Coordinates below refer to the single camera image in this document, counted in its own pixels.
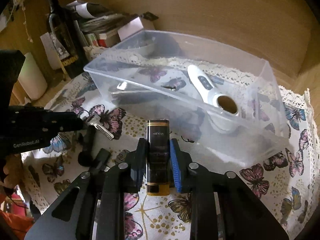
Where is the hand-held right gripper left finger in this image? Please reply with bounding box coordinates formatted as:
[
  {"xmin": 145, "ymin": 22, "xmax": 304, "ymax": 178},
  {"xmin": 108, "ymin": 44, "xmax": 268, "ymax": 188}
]
[{"xmin": 24, "ymin": 138, "xmax": 150, "ymax": 240}]

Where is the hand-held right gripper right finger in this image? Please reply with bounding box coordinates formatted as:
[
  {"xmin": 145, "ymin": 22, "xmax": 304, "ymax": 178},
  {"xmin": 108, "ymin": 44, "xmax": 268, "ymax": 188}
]
[{"xmin": 169, "ymin": 139, "xmax": 296, "ymax": 240}]

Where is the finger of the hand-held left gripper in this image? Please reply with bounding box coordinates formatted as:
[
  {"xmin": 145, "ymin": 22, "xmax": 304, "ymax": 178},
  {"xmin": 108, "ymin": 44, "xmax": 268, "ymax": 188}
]
[{"xmin": 44, "ymin": 109, "xmax": 85, "ymax": 133}]

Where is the black gold cosmetic tube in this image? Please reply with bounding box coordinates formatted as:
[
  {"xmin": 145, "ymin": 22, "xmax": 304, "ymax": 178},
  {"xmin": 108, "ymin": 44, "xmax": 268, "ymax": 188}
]
[{"xmin": 146, "ymin": 119, "xmax": 171, "ymax": 196}]

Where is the silver key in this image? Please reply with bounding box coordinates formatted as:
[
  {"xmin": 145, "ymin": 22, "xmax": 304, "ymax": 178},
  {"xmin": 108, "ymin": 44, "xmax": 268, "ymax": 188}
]
[{"xmin": 87, "ymin": 114, "xmax": 115, "ymax": 141}]

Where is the clear plastic storage box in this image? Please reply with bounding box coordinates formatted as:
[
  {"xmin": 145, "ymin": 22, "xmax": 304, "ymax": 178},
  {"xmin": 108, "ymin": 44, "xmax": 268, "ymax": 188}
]
[{"xmin": 83, "ymin": 30, "xmax": 291, "ymax": 171}]

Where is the person's left hand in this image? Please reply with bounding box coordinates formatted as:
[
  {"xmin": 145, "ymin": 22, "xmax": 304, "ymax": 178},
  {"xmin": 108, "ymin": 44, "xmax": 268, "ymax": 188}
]
[{"xmin": 0, "ymin": 154, "xmax": 23, "ymax": 196}]

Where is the black cylindrical tool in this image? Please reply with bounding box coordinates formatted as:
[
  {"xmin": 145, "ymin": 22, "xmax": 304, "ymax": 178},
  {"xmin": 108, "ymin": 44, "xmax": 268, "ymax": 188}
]
[{"xmin": 78, "ymin": 127, "xmax": 97, "ymax": 167}]

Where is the black rectangular clip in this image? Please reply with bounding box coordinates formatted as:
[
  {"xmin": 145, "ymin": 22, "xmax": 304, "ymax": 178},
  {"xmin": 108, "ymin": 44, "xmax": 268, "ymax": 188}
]
[{"xmin": 92, "ymin": 148, "xmax": 111, "ymax": 173}]

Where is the white cylinder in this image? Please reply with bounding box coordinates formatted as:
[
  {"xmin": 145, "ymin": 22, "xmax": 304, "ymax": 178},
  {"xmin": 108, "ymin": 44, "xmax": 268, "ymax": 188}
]
[{"xmin": 17, "ymin": 52, "xmax": 48, "ymax": 101}]

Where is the white paper card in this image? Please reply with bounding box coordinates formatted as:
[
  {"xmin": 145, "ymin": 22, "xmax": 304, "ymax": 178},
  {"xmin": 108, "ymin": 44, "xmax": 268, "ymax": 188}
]
[{"xmin": 40, "ymin": 32, "xmax": 63, "ymax": 70}]

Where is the dark wine bottle gold label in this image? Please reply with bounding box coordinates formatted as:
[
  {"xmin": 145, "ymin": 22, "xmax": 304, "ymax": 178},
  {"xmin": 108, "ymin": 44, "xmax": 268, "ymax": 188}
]
[{"xmin": 46, "ymin": 0, "xmax": 88, "ymax": 78}]

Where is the butterfly print lace tablecloth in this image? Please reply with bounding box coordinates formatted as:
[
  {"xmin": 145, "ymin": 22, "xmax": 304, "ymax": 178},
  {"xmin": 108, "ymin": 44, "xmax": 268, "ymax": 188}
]
[{"xmin": 21, "ymin": 49, "xmax": 314, "ymax": 240}]

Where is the white handheld thermometer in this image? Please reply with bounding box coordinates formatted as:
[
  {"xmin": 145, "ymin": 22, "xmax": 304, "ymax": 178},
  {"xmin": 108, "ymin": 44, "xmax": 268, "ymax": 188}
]
[{"xmin": 187, "ymin": 65, "xmax": 242, "ymax": 117}]

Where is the orange clothing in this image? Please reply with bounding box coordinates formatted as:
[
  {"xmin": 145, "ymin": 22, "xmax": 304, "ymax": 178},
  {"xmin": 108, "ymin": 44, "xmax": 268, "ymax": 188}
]
[{"xmin": 0, "ymin": 192, "xmax": 34, "ymax": 232}]

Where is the stack of books and papers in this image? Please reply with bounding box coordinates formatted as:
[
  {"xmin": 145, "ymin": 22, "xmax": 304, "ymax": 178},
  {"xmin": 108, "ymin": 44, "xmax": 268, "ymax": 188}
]
[{"xmin": 79, "ymin": 15, "xmax": 140, "ymax": 48}]

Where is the white cardboard box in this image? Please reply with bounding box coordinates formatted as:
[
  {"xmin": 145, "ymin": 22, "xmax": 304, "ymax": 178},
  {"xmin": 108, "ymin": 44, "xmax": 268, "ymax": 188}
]
[{"xmin": 117, "ymin": 17, "xmax": 152, "ymax": 41}]

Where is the wine bottle white label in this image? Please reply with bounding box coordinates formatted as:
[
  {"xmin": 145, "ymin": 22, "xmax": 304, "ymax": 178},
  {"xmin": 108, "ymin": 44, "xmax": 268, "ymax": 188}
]
[{"xmin": 74, "ymin": 2, "xmax": 114, "ymax": 19}]

